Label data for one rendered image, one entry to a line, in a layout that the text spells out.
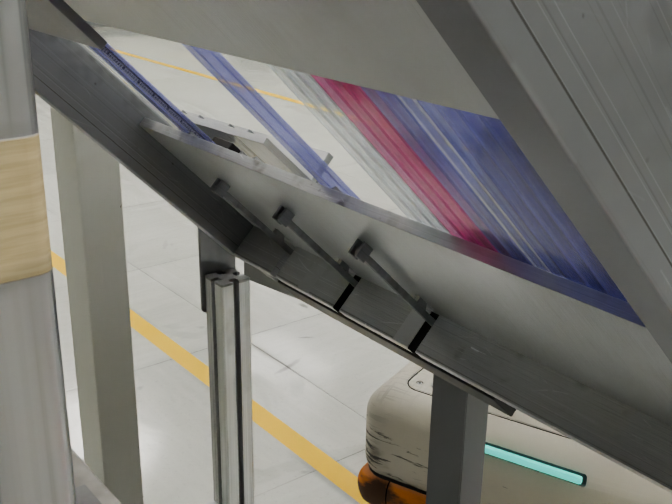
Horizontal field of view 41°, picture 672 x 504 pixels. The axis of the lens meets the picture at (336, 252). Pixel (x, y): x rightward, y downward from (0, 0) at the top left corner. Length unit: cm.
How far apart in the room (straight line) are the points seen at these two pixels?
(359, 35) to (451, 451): 94
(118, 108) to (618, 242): 70
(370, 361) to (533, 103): 206
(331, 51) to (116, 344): 89
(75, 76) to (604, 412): 56
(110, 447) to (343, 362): 105
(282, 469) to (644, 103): 164
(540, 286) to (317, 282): 42
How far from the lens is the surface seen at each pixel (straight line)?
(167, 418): 207
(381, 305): 86
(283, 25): 43
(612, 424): 71
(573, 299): 53
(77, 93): 91
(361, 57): 40
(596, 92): 26
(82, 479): 78
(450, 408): 124
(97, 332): 124
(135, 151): 95
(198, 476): 187
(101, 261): 121
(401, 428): 157
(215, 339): 112
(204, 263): 110
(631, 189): 29
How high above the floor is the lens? 105
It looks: 21 degrees down
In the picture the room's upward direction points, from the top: 1 degrees clockwise
